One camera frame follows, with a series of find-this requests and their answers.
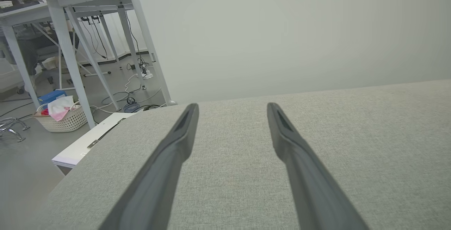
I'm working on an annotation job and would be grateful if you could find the seated person with glasses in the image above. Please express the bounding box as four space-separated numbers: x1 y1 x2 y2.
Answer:
0 0 80 82

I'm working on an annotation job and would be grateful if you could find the black hanging cable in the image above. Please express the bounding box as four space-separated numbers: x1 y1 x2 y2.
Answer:
80 16 109 60

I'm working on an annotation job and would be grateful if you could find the grey fabric sofa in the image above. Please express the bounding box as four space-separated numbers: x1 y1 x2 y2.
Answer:
35 79 451 230

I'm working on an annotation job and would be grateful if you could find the white woven laundry basket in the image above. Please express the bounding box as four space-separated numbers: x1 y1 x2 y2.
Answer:
33 101 88 133

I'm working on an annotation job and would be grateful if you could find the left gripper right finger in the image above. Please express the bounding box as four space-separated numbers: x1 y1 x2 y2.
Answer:
267 102 369 230

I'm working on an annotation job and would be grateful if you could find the white partition panel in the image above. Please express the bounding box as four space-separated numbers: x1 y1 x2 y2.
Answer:
123 0 451 106

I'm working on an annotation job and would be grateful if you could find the white equipment box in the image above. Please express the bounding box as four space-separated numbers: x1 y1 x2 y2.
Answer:
51 112 138 169

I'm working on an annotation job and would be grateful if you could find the blue cardboard box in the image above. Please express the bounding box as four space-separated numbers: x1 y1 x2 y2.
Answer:
38 90 67 106

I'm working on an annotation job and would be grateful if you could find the chrome chair base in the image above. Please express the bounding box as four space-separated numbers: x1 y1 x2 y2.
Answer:
0 117 31 143

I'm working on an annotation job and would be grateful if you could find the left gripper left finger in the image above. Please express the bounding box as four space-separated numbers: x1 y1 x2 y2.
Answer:
99 103 200 230

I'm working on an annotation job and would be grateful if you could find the black box carry handle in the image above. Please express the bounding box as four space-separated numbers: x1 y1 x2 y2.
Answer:
87 118 126 149

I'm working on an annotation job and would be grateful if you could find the pink white cloth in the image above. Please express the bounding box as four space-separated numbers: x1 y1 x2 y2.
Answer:
48 95 75 122

